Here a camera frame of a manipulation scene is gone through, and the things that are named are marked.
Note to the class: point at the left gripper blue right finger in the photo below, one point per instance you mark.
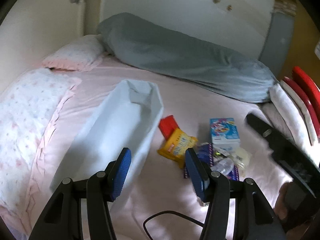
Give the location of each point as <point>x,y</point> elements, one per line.
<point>197,173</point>

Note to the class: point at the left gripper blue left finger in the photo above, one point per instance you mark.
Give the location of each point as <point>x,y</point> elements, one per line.
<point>119,172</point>

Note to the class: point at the blue Japanese biscuit bag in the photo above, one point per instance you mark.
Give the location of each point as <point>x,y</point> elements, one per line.
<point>226,166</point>

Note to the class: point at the yellow snack packet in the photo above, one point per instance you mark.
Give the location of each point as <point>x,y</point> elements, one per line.
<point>175,147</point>

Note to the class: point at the blue cartoon tissue box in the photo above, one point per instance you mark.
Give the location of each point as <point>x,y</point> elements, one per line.
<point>224,134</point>

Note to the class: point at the red packet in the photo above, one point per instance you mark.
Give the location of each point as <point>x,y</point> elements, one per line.
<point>167,126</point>

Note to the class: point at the pink bed sheet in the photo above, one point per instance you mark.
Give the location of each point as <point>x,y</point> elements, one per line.
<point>161,184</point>

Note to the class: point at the white folded blanket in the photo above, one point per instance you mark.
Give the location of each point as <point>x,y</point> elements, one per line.
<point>288,113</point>

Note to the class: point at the red and white folded chairs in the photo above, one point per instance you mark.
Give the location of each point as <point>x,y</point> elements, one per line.
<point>305,94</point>

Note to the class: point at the near floral pink pillow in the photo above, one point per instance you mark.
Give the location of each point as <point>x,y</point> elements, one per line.
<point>29,109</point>

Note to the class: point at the floral pink pillow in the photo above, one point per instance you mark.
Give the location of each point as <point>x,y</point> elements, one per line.
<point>29,109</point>
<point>82,55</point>

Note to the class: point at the far floral pink pillow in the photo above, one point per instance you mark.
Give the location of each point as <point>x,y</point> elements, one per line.
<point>82,55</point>

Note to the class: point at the grey-blue long bolster pillow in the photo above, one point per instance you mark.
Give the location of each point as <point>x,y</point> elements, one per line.
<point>145,45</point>

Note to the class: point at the cream bed headboard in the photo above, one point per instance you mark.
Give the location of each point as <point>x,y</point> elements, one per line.
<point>33,29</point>

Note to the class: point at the white wardrobe door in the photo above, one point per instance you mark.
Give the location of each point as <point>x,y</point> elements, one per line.
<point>241,25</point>

